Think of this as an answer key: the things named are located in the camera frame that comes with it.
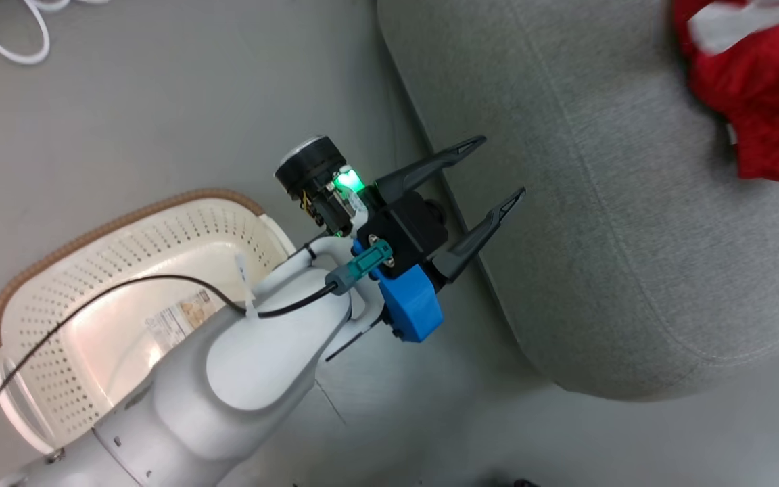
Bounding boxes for left gripper blue block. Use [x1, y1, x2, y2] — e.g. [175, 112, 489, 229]
[275, 135, 527, 343]

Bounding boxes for red clothing with white trim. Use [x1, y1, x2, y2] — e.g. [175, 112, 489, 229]
[672, 0, 779, 190]

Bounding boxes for grey fabric sofa seat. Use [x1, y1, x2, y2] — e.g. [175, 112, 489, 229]
[376, 0, 779, 403]

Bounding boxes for cream perforated laundry basket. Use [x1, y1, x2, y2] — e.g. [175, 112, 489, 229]
[0, 188, 299, 455]

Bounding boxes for white zip tie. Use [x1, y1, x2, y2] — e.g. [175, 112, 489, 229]
[234, 254, 258, 319]

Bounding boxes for printed label sticker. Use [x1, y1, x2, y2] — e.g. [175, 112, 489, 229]
[145, 289, 218, 349]

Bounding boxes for white looped cable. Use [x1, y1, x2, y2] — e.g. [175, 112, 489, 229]
[0, 0, 110, 66]

